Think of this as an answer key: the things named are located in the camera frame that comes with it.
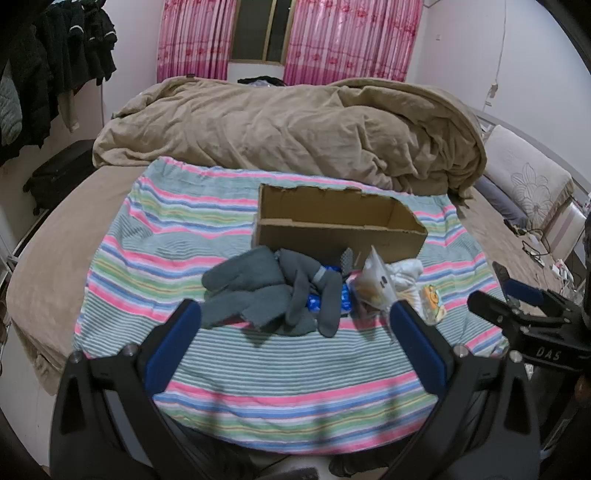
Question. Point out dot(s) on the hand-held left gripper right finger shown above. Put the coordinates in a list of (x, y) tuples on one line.
[(418, 347)]

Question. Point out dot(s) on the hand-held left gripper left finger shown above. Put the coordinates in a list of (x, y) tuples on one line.
[(173, 341)]

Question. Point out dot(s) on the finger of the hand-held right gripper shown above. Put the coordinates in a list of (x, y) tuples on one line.
[(489, 306), (524, 293)]

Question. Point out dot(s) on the white charger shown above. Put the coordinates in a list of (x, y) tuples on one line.
[(561, 270)]

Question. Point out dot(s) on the small packet orange print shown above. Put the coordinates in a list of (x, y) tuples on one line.
[(433, 302)]

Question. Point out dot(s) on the white cloth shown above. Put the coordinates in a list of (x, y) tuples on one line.
[(408, 277)]

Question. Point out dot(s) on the white glossy panel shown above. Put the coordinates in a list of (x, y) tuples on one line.
[(565, 230)]

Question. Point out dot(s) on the clear plastic snack bag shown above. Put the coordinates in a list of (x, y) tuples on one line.
[(371, 286)]

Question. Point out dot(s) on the blue patterned packet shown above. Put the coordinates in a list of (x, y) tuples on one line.
[(345, 295)]

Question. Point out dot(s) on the beige flower print pillow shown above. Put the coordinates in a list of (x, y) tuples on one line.
[(531, 180)]

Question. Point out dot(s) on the striped pastel blanket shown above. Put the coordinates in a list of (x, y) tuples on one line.
[(286, 383)]

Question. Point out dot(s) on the grey knit glove light band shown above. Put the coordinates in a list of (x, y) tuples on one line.
[(307, 270)]

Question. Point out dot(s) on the brown cardboard box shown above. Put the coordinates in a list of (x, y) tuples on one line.
[(323, 235)]

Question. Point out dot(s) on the black suitcase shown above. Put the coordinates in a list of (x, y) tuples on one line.
[(57, 177)]

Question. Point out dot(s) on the beige duvet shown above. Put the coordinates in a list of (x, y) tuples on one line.
[(286, 129)]

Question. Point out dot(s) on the beige hanging garment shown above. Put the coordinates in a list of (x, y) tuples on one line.
[(69, 108)]

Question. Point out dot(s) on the dark cloth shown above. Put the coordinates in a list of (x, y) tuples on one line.
[(261, 81)]

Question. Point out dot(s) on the pink floral curtain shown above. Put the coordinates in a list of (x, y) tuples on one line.
[(351, 41), (194, 39)]

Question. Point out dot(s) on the black hanging jackets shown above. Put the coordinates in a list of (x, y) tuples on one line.
[(41, 60)]

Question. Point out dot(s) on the window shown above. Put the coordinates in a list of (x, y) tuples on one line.
[(263, 30)]

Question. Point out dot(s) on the metal bed headboard rail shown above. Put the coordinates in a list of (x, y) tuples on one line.
[(517, 127)]

